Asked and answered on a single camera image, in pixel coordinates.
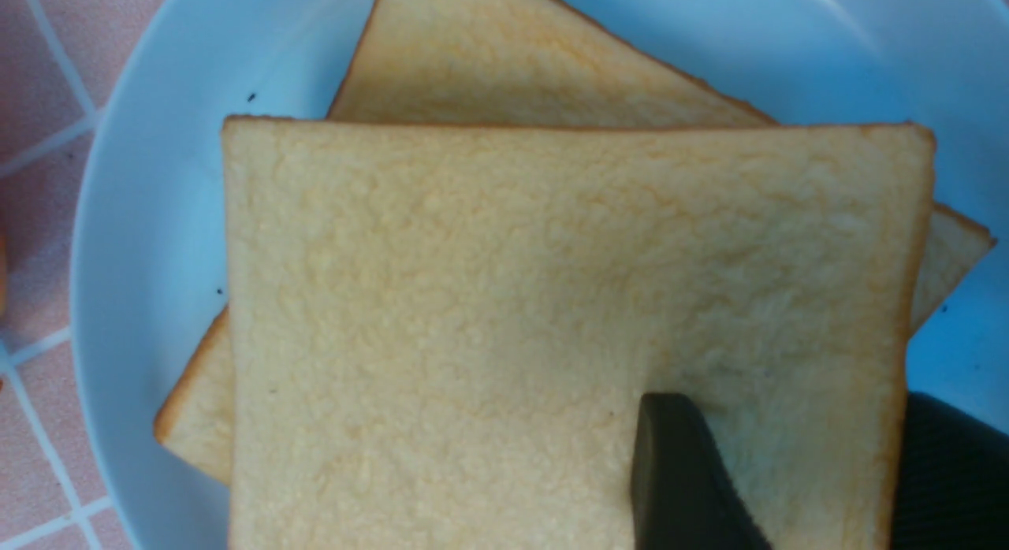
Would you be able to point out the pink checkered tablecloth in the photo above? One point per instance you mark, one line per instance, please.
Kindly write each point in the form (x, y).
(60, 62)

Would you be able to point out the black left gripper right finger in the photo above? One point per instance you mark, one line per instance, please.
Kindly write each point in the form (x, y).
(952, 490)

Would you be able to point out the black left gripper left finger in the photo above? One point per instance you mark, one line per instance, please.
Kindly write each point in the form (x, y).
(681, 492)

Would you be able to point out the light blue plate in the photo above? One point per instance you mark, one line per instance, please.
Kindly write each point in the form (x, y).
(148, 270)

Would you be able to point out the toast slice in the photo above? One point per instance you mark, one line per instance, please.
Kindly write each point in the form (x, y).
(511, 62)
(442, 333)

